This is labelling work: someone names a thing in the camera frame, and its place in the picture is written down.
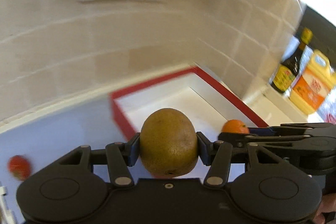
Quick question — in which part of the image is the dark soy sauce bottle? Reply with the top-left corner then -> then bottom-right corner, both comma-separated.
271,27 -> 313,94

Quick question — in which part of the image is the red strawberry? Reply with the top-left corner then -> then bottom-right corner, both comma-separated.
7,155 -> 31,181

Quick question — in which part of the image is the red white box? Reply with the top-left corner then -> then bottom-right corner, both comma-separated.
110,67 -> 267,140

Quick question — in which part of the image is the large brown kiwi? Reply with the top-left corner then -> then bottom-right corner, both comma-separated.
139,108 -> 198,178

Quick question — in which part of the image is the yellow oil jug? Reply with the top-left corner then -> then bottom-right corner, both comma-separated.
289,50 -> 335,115

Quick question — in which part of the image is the person's right hand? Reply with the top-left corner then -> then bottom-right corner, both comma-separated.
313,193 -> 336,224

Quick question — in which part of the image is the mandarin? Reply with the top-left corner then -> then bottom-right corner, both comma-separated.
221,119 -> 249,134

